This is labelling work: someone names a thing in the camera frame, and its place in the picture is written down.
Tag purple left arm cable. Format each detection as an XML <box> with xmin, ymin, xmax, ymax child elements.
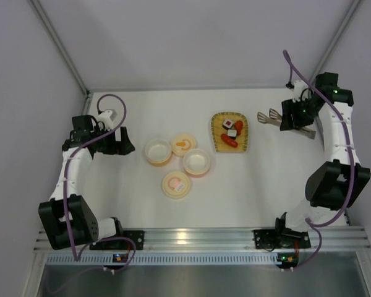
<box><xmin>46</xmin><ymin>93</ymin><xmax>137</xmax><ymax>295</ymax></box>

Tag aluminium mounting rail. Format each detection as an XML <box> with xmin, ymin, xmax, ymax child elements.
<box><xmin>33</xmin><ymin>226</ymin><xmax>371</xmax><ymax>252</ymax></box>

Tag cream lid yellow handle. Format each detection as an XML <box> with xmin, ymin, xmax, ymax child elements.
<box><xmin>170</xmin><ymin>133</ymin><xmax>197</xmax><ymax>157</ymax></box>

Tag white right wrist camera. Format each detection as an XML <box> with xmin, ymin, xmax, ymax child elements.
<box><xmin>286</xmin><ymin>80</ymin><xmax>308</xmax><ymax>102</ymax></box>

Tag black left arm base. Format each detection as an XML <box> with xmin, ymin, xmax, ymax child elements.
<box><xmin>89</xmin><ymin>230</ymin><xmax>145</xmax><ymax>251</ymax></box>

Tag red sushi roll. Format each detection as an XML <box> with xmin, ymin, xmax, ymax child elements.
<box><xmin>222</xmin><ymin>119</ymin><xmax>234</xmax><ymax>130</ymax></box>

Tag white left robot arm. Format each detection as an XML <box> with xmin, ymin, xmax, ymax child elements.
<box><xmin>38</xmin><ymin>110</ymin><xmax>135</xmax><ymax>250</ymax></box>

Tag grey slotted cable duct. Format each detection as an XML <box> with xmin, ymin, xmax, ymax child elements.
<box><xmin>45</xmin><ymin>252</ymin><xmax>295</xmax><ymax>266</ymax></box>

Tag yellow lunch box bowl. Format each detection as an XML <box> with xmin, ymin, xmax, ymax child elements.
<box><xmin>145</xmin><ymin>139</ymin><xmax>172</xmax><ymax>166</ymax></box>

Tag cream lid pink handle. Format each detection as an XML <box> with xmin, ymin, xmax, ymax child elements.
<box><xmin>161</xmin><ymin>171</ymin><xmax>192</xmax><ymax>200</ymax></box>

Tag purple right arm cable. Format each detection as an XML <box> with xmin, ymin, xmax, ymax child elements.
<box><xmin>265</xmin><ymin>49</ymin><xmax>358</xmax><ymax>273</ymax></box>

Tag pink lunch box bowl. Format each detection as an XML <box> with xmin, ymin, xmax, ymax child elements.
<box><xmin>183</xmin><ymin>148</ymin><xmax>211</xmax><ymax>178</ymax></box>

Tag bamboo serving tray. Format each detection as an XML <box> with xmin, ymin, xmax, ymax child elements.
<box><xmin>210</xmin><ymin>111</ymin><xmax>249</xmax><ymax>153</ymax></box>

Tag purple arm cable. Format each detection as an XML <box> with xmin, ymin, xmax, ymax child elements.
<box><xmin>46</xmin><ymin>93</ymin><xmax>137</xmax><ymax>295</ymax></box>
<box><xmin>265</xmin><ymin>49</ymin><xmax>358</xmax><ymax>273</ymax></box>

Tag metal serving tongs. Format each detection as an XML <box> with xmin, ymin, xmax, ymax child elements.
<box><xmin>257</xmin><ymin>108</ymin><xmax>316</xmax><ymax>139</ymax></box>

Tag red toy sausage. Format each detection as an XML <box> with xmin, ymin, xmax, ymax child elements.
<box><xmin>221</xmin><ymin>134</ymin><xmax>238</xmax><ymax>148</ymax></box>

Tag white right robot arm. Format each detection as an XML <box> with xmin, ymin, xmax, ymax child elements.
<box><xmin>275</xmin><ymin>72</ymin><xmax>371</xmax><ymax>239</ymax></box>

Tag green sushi roll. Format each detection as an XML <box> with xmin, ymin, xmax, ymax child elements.
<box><xmin>227</xmin><ymin>129</ymin><xmax>237</xmax><ymax>140</ymax></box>

